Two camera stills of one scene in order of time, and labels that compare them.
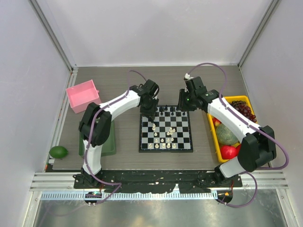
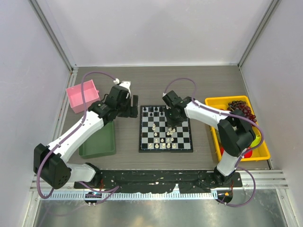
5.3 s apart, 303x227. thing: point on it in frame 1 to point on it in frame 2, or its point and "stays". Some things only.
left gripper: [152, 112] to [131, 111]
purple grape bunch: [241, 106] stays
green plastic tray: [109, 147] stays
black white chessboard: [170, 133] stays
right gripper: [182, 106] to [171, 123]
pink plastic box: [81, 96] stays
